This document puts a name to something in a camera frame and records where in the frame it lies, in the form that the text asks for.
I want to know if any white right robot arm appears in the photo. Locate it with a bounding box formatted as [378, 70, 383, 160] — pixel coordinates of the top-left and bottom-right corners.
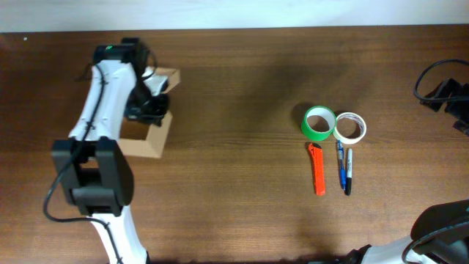
[334, 78, 468, 264]

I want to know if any blue ballpoint pen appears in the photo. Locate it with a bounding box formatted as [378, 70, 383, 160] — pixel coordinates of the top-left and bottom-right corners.
[336, 140, 347, 190]

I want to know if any cream masking tape roll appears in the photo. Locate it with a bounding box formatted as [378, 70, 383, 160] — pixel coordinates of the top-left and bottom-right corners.
[333, 112, 367, 144]

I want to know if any orange utility knife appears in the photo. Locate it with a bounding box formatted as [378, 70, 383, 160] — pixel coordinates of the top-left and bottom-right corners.
[307, 142, 325, 196]

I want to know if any green tape roll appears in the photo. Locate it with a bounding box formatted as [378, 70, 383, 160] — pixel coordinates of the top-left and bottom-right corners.
[300, 106, 336, 141]

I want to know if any black grey marker pen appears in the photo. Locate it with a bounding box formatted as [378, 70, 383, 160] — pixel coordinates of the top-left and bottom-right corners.
[345, 148, 353, 196]

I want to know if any brown cardboard box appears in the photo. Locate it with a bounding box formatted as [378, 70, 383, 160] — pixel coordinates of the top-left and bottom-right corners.
[118, 67, 180, 158]

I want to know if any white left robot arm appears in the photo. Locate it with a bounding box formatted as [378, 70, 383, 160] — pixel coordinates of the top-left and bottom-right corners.
[43, 37, 171, 263]

